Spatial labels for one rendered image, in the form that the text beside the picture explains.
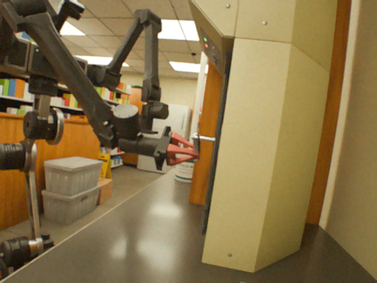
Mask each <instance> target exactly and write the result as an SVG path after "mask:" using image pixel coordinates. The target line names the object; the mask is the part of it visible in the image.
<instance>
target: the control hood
mask: <svg viewBox="0 0 377 283"><path fill-rule="evenodd" d="M188 3H189V6H190V10H191V14H192V17H193V21H194V25H195V27H196V32H197V36H198V39H199V43H200V46H201V50H202V51H203V53H204V54H205V55H206V53H205V50H204V45H203V40H202V37H201V32H200V27H201V28H202V30H203V31H204V32H205V33H206V34H207V36H208V37H209V38H210V39H211V40H212V42H213V43H214V44H215V46H216V47H217V48H218V49H219V50H220V59H221V72H220V71H219V70H218V69H217V67H216V66H215V65H214V64H213V62H212V61H211V60H210V58H209V57H208V56H207V55H206V57H207V58H208V59H209V60H210V62H211V63H212V64H213V65H214V66H215V68H216V69H217V70H218V72H219V73H220V74H221V76H222V77H223V74H224V66H225V62H226V54H227V52H228V51H230V52H231V56H232V55H233V48H234V39H235V34H236V26H237V17H238V11H239V3H240V0H188ZM199 26H200V27H199Z"/></svg>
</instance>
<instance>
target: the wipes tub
mask: <svg viewBox="0 0 377 283"><path fill-rule="evenodd" d="M188 156H189V155H185V154H178V157H177V158H179V157H188ZM193 167H194V160H190V161H186V162H183V163H180V164H177V165H176V174H175V179H176V180H178V181H181V182H186V183H191V180H192V175H193Z"/></svg>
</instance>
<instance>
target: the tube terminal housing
mask: <svg viewBox="0 0 377 283"><path fill-rule="evenodd" d="M337 3H338V0H240V3H239V11H238V17H237V26H236V34H235V39H234V48H233V56H232V65H231V70H230V78H229V86H228V91H227V100H226V108H225V112H224V120H223V128H222V133H221V140H220V148H219V156H218V160H217V168H216V175H215V180H214V188H213V195H212V199H211V207H210V214H209V221H208V225H207V232H206V239H205V244H204V251H203V257H202V262H204V263H207V264H212V265H218V266H223V267H226V268H232V269H238V270H241V271H247V272H256V271H258V270H260V269H262V268H264V267H267V266H269V265H271V264H273V263H275V262H277V261H279V260H281V259H283V258H285V257H287V256H289V255H291V254H293V253H295V252H297V251H299V249H300V244H301V240H302V235H303V230H304V227H305V221H306V215H307V210H308V206H309V201H310V195H311V191H312V185H313V179H314V175H315V169H316V162H317V158H318V151H319V145H320V138H321V133H322V126H323V118H324V113H325V105H326V98H327V93H328V84H329V75H330V65H331V59H332V49H333V39H334V33H335V21H336V10H337Z"/></svg>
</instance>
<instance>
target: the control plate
mask: <svg viewBox="0 0 377 283"><path fill-rule="evenodd" d="M199 27H200V26H199ZM200 32H201V37H202V40H203V45H204V50H205V53H206V55H207V56H208V57H209V58H210V60H211V61H212V62H213V64H214V65H215V62H214V60H215V59H214V58H213V55H214V54H215V55H216V56H215V58H216V59H217V60H218V62H216V63H217V64H216V65H217V66H216V65H215V66H216V67H217V69H218V70H219V71H220V72H221V59H220V50H219V49H218V48H217V47H216V46H215V44H214V43H213V42H212V40H211V39H210V38H209V37H208V36H207V34H206V33H205V32H204V31H203V30H202V28H201V27H200ZM204 38H205V39H206V40H207V41H205V39H204ZM206 45H207V46H208V47H206ZM213 47H214V49H215V50H214V51H215V53H213V49H212V48H213Z"/></svg>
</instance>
